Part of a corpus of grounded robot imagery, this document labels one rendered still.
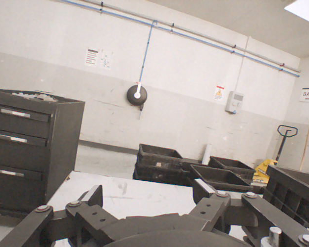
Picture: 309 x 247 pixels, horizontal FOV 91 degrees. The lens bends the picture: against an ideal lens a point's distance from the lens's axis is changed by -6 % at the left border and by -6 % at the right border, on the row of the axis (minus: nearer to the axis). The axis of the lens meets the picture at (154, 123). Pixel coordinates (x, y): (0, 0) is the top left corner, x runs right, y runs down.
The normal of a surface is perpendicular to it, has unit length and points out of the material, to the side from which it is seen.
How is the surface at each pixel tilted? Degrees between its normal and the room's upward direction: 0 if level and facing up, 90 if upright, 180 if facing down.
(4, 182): 90
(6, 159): 90
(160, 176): 90
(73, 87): 90
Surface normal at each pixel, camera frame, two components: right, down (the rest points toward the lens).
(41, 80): 0.15, 0.15
